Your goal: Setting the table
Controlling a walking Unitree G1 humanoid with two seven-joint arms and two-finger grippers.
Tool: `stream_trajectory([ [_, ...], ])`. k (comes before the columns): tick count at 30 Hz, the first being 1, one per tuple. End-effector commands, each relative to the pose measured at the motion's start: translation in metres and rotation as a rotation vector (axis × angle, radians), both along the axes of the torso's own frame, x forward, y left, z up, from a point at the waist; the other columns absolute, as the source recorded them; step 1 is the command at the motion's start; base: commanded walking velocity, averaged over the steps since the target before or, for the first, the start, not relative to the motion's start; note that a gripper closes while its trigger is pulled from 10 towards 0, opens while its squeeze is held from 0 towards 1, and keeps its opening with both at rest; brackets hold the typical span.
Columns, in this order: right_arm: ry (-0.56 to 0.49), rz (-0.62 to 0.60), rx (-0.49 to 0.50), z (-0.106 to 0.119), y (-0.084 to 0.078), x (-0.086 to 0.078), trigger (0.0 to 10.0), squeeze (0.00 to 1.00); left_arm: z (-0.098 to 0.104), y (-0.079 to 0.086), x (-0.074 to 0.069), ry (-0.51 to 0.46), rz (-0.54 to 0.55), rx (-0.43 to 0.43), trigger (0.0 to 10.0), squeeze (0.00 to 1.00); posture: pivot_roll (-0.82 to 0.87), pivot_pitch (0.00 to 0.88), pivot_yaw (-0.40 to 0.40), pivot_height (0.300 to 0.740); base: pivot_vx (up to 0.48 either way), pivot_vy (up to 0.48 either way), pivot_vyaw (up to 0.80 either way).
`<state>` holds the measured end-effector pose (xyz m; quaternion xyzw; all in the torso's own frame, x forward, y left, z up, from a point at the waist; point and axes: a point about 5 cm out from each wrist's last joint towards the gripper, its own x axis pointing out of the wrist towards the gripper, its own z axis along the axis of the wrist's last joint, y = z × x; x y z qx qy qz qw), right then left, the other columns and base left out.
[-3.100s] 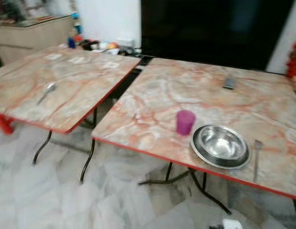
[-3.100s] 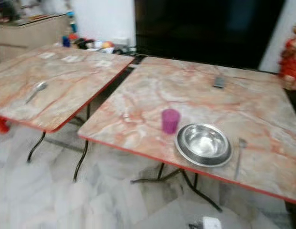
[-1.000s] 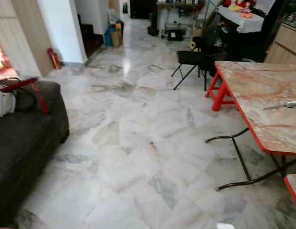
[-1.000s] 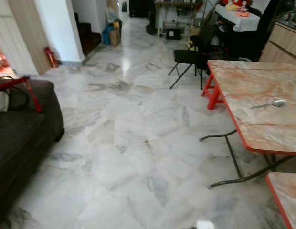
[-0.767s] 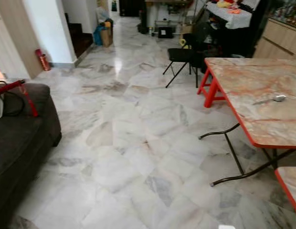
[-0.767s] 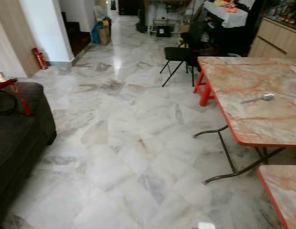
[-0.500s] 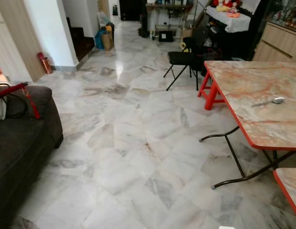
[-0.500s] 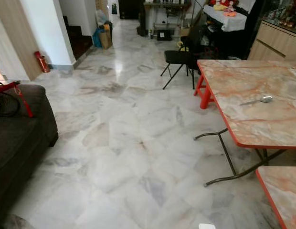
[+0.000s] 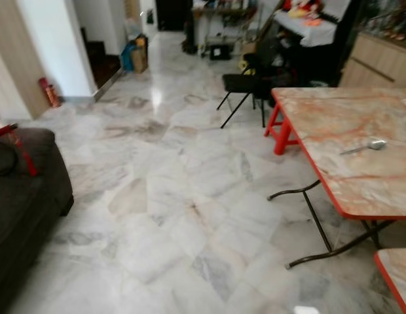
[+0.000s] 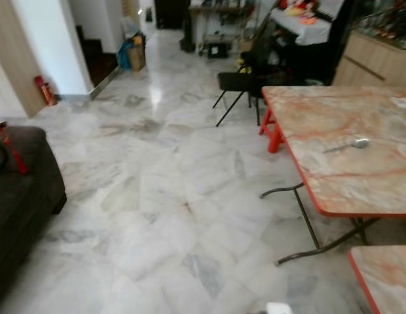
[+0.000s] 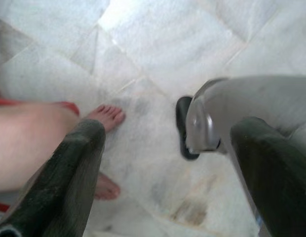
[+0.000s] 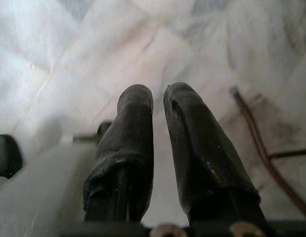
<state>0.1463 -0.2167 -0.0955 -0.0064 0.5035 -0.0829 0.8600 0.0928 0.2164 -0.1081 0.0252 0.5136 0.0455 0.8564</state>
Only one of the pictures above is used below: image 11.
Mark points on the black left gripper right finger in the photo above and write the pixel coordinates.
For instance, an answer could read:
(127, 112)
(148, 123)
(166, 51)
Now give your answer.
(276, 177)

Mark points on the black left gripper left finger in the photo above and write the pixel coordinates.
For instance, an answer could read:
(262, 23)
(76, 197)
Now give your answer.
(56, 177)

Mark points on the person's bare leg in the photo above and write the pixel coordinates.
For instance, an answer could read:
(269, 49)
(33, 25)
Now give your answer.
(27, 143)

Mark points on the person's bare foot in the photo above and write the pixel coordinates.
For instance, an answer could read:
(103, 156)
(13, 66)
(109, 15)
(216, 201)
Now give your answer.
(107, 118)
(107, 188)

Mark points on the red shorts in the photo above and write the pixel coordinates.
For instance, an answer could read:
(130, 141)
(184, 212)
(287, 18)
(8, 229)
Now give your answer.
(69, 106)

